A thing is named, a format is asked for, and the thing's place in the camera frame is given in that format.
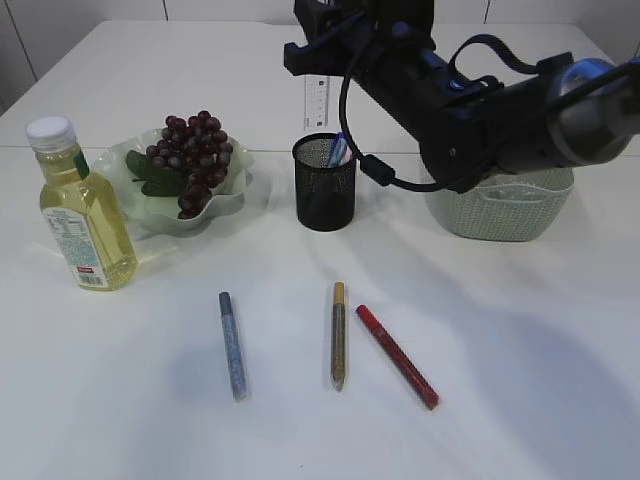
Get silver glitter pen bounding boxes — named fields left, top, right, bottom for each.
left=219, top=291, right=247, bottom=401

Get purple artificial grape bunch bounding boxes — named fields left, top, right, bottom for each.
left=125, top=110, right=234, bottom=220

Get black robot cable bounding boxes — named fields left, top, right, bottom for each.
left=337, top=29, right=640, bottom=193

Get red glitter pen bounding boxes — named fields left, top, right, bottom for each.
left=356, top=305, right=440, bottom=410

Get green plastic woven basket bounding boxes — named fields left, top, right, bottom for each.
left=426, top=169, right=574, bottom=242

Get pink scissors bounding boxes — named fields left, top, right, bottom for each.
left=339, top=147, right=352, bottom=166

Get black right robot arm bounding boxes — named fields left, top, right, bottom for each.
left=283, top=1, right=639, bottom=193

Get yellow tea bottle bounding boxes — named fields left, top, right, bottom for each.
left=26, top=116, right=138, bottom=291

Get black mesh pen holder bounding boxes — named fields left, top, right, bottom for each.
left=292, top=133, right=357, bottom=232

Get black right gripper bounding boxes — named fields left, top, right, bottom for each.
left=283, top=0, right=435, bottom=76

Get clear plastic sheet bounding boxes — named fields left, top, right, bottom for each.
left=483, top=184, right=546, bottom=203

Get clear plastic ruler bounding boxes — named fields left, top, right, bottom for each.
left=303, top=75, right=330, bottom=131

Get green wavy glass plate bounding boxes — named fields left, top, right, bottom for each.
left=91, top=129, right=253, bottom=236

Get gold glitter pen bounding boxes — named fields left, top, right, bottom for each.
left=330, top=282, right=346, bottom=391

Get blue capped scissors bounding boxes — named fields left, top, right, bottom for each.
left=327, top=132, right=348, bottom=168

